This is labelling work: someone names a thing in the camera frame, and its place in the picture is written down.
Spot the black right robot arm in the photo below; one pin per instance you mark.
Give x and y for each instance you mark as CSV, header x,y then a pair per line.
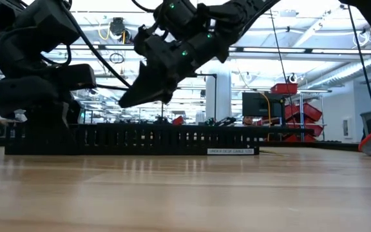
x,y
237,13

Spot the green sign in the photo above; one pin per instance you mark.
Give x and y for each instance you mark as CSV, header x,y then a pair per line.
x,y
82,114

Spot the person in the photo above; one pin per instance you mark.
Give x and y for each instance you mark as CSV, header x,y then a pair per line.
x,y
247,120

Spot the black aluminium table frame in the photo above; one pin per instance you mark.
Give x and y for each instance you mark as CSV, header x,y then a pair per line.
x,y
333,145

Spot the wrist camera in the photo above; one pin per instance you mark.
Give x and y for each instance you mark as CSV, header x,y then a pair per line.
x,y
153,46
21,91

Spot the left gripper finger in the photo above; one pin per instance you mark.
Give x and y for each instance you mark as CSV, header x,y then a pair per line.
x,y
47,129

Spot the black background gantry frame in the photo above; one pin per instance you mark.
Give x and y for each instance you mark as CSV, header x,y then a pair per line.
x,y
215,96

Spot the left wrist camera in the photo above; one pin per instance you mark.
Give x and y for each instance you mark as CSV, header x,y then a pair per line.
x,y
21,91

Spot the silver metal rack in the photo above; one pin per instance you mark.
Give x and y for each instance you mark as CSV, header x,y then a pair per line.
x,y
301,100

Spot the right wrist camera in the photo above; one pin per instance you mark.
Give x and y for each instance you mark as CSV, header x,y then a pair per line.
x,y
153,46

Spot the red storage bin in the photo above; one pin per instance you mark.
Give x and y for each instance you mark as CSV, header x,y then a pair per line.
x,y
303,112
283,89
317,130
298,139

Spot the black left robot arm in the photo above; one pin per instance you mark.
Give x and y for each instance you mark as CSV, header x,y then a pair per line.
x,y
37,25

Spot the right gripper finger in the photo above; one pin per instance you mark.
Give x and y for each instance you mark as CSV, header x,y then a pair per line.
x,y
147,91

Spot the small red bin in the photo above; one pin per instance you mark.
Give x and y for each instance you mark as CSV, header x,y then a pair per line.
x,y
178,120

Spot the white building column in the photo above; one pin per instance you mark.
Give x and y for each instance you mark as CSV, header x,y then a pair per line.
x,y
219,96

